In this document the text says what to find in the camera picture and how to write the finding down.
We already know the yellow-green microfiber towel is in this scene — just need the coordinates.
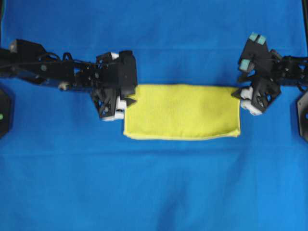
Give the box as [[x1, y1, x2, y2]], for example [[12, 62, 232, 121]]
[[124, 84, 241, 141]]

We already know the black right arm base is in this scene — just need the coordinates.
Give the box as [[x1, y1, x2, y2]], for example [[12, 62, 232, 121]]
[[296, 90, 308, 142]]

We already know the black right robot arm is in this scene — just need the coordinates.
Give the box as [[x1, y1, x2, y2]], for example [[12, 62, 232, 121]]
[[231, 50, 308, 116]]

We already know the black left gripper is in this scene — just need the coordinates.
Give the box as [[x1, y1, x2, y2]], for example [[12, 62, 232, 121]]
[[90, 51, 137, 120]]

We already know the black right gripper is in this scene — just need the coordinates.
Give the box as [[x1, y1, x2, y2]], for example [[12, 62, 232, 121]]
[[231, 74, 281, 116]]

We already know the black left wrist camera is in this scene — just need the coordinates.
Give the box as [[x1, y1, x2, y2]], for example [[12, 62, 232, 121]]
[[118, 51, 138, 97]]

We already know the right wrist camera teal lens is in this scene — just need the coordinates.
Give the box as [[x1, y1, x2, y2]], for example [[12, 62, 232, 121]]
[[238, 32, 272, 73]]

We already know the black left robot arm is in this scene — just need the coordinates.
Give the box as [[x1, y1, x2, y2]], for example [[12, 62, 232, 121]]
[[0, 39, 138, 121]]

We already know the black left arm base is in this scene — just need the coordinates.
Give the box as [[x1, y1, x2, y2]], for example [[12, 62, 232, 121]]
[[0, 88, 12, 138]]

